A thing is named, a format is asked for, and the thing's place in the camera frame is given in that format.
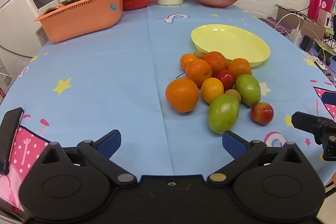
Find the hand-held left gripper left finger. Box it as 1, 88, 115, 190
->
31, 130, 137, 185

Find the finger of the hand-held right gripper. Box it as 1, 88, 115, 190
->
291, 112, 319, 136

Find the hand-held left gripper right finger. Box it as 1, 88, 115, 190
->
207, 130, 313, 185

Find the green mango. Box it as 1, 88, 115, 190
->
235, 74, 261, 107
208, 94, 240, 134

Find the reddish brown round fruit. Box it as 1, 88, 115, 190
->
251, 102, 274, 125

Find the small yellowish orange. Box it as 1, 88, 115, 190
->
201, 77, 224, 104

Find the red round fruit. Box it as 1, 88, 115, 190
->
216, 70, 236, 92

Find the large orange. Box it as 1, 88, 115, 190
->
165, 78, 199, 113

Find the yellow plastic plate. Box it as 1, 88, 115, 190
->
191, 24, 271, 68

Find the blue printed tablecloth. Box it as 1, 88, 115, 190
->
0, 0, 336, 214

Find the small black box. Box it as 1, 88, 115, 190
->
301, 35, 314, 52

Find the white charger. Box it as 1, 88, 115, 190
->
290, 29, 303, 46

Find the cardboard box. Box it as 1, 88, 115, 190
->
276, 7, 326, 41

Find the black phone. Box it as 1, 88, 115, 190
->
0, 107, 25, 175

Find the patterned cloth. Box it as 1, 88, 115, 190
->
259, 17, 293, 38

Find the orange plastic basket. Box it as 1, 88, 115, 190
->
34, 0, 127, 43

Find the red plastic basket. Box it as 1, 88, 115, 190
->
122, 0, 155, 11

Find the white cable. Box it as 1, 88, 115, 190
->
276, 13, 326, 42

